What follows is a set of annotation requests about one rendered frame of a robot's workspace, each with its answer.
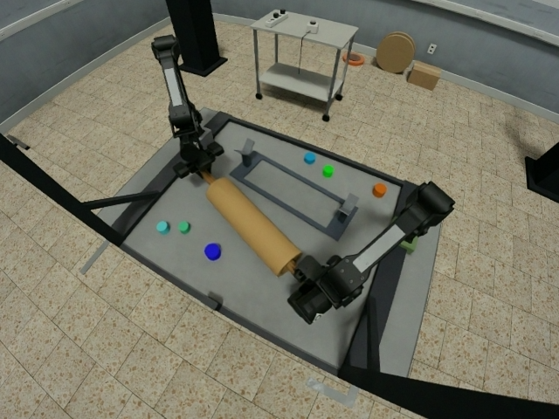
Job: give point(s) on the blue cylinder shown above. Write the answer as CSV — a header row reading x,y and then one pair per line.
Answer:
x,y
309,158
212,252

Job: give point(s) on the orange cylinder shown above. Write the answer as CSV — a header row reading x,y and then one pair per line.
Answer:
x,y
379,190

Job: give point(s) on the tan cardboard tube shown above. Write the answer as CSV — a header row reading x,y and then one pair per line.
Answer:
x,y
265,239

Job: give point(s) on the small teal cylinder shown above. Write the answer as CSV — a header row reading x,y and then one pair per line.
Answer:
x,y
163,228

